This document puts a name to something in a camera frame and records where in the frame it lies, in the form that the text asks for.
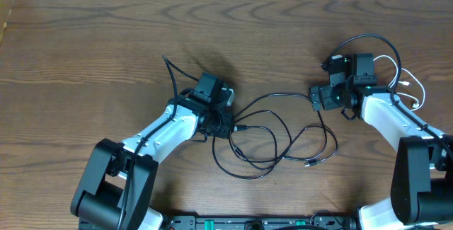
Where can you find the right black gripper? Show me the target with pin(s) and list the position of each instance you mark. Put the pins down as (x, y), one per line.
(325, 91)

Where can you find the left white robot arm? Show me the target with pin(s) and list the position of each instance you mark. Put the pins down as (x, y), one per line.
(117, 183)

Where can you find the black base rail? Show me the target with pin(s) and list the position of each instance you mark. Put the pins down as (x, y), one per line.
(319, 220)

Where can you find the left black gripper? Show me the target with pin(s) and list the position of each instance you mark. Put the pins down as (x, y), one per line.
(228, 127)

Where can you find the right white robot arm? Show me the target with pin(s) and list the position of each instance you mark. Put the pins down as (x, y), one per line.
(421, 187)

